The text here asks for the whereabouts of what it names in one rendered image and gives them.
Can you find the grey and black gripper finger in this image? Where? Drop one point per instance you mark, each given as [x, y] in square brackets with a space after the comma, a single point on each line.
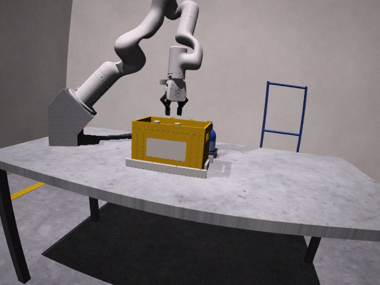
[166, 104]
[181, 104]

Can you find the blue bottle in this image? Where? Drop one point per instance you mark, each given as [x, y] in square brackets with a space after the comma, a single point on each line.
[212, 140]

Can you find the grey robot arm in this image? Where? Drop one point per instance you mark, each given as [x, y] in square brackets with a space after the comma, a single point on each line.
[133, 58]

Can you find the black tray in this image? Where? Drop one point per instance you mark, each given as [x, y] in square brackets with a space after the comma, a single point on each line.
[214, 154]

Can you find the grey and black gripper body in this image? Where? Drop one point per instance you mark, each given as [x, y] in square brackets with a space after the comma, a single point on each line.
[176, 90]

